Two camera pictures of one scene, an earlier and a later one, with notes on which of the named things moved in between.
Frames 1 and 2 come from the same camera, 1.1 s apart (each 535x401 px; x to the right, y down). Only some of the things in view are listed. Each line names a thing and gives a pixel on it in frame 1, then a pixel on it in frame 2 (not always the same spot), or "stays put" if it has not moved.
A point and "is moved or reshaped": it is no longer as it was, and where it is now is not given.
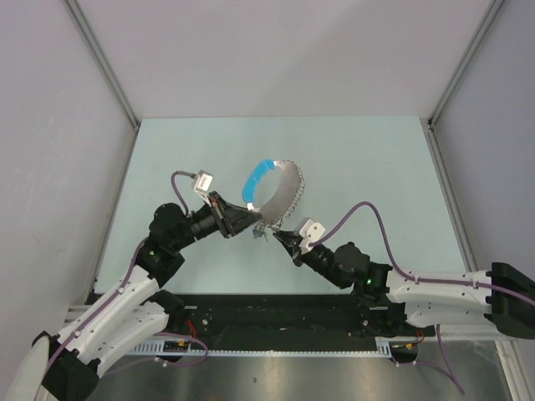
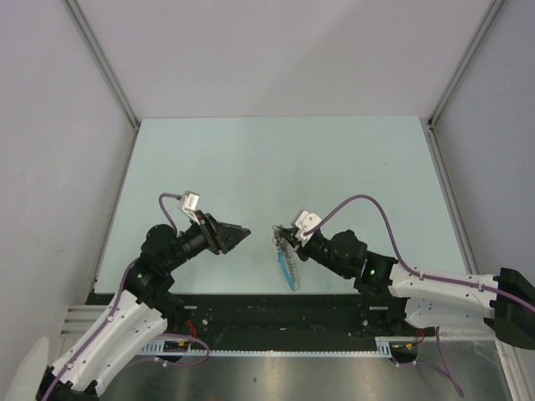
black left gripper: [229, 218] → [220, 236]
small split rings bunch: [259, 230] is moved or reshaped
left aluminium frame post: [104, 59] stays put
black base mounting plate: [287, 320] stays put
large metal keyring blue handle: [285, 197] → [287, 260]
